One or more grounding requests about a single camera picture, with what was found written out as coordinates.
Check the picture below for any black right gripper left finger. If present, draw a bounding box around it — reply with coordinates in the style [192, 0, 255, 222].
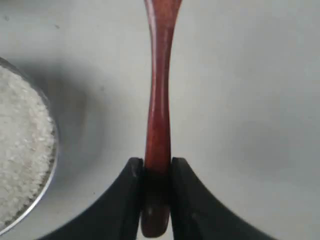
[42, 157, 143, 240]

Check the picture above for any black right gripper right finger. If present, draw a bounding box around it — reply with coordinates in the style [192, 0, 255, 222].
[169, 156, 320, 240]

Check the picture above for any dark red wooden spoon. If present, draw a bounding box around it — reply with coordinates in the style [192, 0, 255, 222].
[140, 0, 182, 238]

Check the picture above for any steel bowl of rice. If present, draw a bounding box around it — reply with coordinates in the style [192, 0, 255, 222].
[0, 58, 59, 235]

